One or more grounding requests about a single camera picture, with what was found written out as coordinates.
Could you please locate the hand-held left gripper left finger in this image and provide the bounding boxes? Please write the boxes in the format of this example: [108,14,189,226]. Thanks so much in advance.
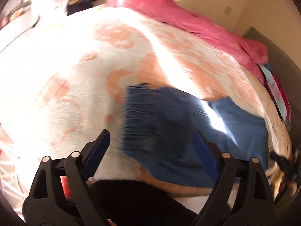
[22,129,111,226]

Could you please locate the beige bed sheet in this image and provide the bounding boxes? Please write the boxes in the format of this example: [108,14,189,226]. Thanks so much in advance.
[249,73,293,151]

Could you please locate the grey headboard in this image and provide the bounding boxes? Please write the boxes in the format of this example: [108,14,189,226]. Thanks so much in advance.
[242,26,301,123]

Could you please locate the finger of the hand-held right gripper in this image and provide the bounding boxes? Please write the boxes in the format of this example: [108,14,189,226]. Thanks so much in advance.
[269,146,301,182]

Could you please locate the pink duvet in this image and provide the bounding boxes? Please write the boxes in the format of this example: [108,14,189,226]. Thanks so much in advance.
[106,0,270,85]

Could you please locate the colourful cloth pile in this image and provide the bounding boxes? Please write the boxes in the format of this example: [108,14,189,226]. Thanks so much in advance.
[259,63,292,123]

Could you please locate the person's black clothing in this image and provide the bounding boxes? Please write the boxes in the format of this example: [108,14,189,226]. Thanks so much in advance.
[87,179,200,226]

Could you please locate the blue denim pants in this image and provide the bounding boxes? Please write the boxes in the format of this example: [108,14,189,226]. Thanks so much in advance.
[119,83,270,189]

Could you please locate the white orange patterned blanket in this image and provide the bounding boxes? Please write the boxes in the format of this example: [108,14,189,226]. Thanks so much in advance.
[0,6,293,193]

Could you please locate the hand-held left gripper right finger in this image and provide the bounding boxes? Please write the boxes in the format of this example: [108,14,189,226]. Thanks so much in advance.
[190,129,275,226]

